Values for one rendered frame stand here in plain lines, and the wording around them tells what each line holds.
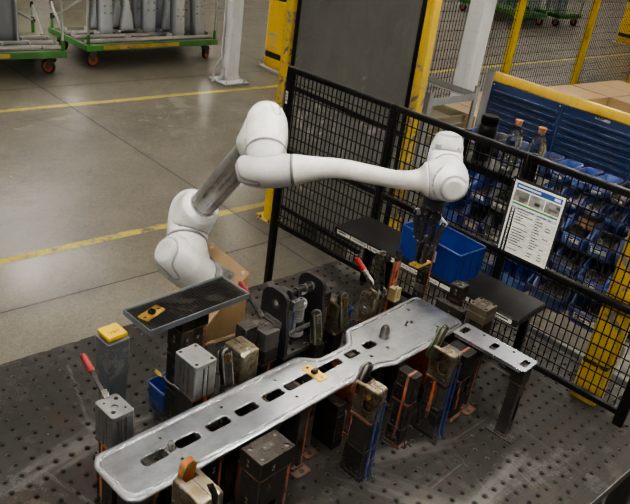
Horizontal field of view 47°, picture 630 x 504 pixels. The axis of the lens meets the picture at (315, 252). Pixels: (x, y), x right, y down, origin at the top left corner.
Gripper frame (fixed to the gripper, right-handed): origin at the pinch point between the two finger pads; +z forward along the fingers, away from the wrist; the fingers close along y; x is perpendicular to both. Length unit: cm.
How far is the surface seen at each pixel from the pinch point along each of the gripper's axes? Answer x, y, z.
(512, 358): 14.2, 34.7, 28.3
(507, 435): 15, 41, 58
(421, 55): 158, -122, -26
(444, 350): -7.8, 20.9, 24.1
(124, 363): -94, -30, 23
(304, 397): -57, 6, 29
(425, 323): 6.7, 3.8, 28.5
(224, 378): -72, -12, 27
